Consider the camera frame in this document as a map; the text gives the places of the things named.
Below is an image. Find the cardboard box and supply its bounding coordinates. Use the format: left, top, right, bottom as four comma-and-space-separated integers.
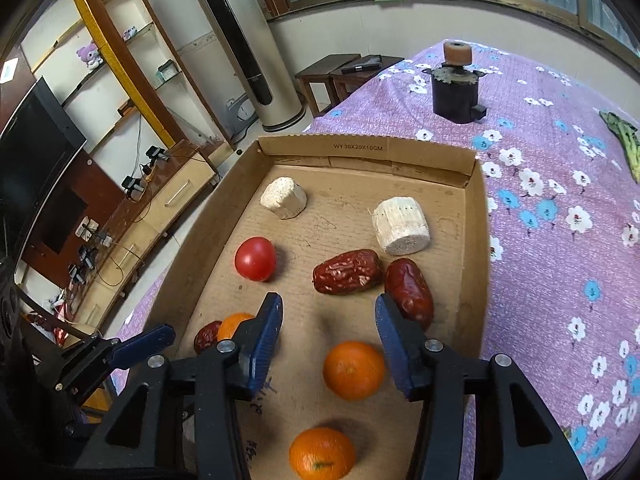
165, 135, 488, 480

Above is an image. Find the small orange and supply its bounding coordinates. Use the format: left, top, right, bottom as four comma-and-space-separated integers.
216, 312, 256, 343

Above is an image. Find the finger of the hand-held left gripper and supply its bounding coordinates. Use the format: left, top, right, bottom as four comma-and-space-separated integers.
52, 324, 177, 393

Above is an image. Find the green bitter gourd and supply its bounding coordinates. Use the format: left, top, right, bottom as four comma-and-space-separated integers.
599, 110, 640, 183

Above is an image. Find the large orange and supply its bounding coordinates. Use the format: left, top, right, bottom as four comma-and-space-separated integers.
289, 426, 357, 480
322, 341, 387, 402

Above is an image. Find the gray flat device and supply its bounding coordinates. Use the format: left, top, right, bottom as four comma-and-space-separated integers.
222, 95, 261, 136

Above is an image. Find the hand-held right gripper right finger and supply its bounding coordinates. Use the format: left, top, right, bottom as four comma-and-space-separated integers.
375, 292, 588, 480

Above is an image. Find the white power strip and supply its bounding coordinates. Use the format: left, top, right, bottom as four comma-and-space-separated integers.
75, 216, 113, 248

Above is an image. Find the brown spool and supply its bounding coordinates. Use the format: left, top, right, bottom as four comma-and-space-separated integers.
442, 40, 473, 67

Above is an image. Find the wall shelf unit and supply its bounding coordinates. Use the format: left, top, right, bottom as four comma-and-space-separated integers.
20, 0, 236, 161

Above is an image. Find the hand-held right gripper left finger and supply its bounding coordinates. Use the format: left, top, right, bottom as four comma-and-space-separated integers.
75, 291, 284, 480

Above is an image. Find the black flat television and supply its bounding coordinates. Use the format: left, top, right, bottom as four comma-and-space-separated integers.
0, 76, 87, 261

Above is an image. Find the red tomato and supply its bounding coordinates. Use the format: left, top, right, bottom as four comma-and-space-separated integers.
235, 236, 277, 282

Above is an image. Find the tower air conditioner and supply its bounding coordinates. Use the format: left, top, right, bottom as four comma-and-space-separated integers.
180, 0, 307, 133

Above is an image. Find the black cylinder motor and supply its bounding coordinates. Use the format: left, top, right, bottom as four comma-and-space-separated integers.
422, 62, 488, 123

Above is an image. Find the wooden tv cabinet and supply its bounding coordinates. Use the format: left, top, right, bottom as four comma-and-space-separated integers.
15, 140, 236, 346

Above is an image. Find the red date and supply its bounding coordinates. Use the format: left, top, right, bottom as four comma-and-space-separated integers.
384, 258, 435, 331
312, 249, 385, 296
193, 320, 223, 355

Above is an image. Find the purple plush toy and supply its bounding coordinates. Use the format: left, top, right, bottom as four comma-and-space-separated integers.
75, 40, 105, 68

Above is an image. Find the black remote control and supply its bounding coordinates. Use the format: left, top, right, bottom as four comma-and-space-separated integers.
341, 56, 382, 73

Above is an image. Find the dark wooden stool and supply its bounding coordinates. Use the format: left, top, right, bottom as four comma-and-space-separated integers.
295, 54, 362, 117
330, 55, 405, 103

